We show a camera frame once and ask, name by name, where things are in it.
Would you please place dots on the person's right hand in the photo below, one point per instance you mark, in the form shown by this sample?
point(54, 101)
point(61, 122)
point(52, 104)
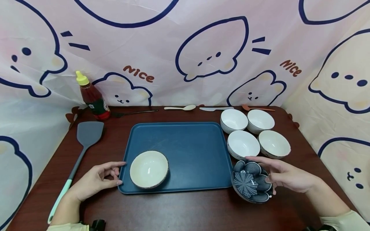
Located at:
point(292, 176)

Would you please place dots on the person's left hand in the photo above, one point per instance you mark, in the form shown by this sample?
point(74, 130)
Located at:
point(92, 181)

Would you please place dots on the person's left thumb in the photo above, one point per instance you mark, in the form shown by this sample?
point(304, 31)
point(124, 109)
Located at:
point(112, 183)

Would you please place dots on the person's left index finger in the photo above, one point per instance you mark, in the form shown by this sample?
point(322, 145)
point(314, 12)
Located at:
point(114, 164)

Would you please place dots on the person's right index finger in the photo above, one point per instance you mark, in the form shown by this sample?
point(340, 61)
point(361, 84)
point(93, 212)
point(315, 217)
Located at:
point(260, 160)

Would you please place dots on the person's left fingers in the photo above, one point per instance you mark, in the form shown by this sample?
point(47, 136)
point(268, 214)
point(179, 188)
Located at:
point(115, 173)

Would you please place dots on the person's right fingers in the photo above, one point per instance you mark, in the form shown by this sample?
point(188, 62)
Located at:
point(273, 189)

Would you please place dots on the person's right thumb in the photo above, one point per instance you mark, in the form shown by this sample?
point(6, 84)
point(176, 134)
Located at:
point(273, 178)

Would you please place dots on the person's left forearm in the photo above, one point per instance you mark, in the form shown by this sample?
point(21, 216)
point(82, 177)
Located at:
point(68, 213)

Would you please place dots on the person's right forearm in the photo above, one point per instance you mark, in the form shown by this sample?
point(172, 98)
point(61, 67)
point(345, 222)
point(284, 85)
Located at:
point(335, 205)

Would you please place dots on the blue striped small dish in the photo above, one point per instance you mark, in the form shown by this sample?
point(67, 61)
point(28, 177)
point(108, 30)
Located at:
point(261, 184)
point(253, 168)
point(239, 166)
point(260, 197)

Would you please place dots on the white bowl grey outside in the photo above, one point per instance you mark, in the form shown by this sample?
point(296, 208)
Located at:
point(274, 143)
point(260, 120)
point(242, 144)
point(233, 120)

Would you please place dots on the blue fluted small dish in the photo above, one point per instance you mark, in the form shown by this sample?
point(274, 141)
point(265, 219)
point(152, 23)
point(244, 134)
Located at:
point(245, 183)

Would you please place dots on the cream bowl speckled rim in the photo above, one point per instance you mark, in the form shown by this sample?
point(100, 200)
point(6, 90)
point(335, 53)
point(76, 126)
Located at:
point(149, 169)

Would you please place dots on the black wrist band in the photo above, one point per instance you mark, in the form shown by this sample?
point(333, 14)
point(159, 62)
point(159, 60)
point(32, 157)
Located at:
point(321, 228)
point(96, 225)

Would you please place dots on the orange brown spoon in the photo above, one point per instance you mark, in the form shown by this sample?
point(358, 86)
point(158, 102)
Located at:
point(254, 108)

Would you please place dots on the thin black spoon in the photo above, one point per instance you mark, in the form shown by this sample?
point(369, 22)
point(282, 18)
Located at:
point(136, 112)

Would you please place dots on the red sauce bottle yellow cap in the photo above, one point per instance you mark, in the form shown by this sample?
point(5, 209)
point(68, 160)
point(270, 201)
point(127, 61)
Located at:
point(94, 99)

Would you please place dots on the white plastic knife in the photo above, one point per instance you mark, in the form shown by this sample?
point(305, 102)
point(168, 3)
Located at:
point(214, 108)

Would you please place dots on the dark blue rectangular tray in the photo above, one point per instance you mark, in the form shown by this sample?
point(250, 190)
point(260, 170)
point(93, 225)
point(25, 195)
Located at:
point(190, 154)

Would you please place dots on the cream spoon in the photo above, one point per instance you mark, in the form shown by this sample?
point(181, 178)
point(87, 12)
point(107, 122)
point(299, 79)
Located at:
point(185, 107)

